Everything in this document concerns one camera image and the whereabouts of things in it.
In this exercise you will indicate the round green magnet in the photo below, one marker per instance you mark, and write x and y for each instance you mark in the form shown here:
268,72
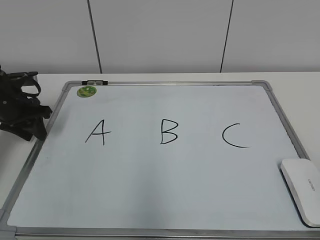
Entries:
86,91

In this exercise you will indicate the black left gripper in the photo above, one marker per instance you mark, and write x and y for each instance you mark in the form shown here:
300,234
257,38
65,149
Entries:
20,107

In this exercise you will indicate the white whiteboard with grey frame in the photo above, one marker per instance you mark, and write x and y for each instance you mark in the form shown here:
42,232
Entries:
160,160

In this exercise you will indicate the white rectangular board eraser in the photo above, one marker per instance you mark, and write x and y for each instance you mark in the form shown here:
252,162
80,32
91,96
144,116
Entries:
303,180

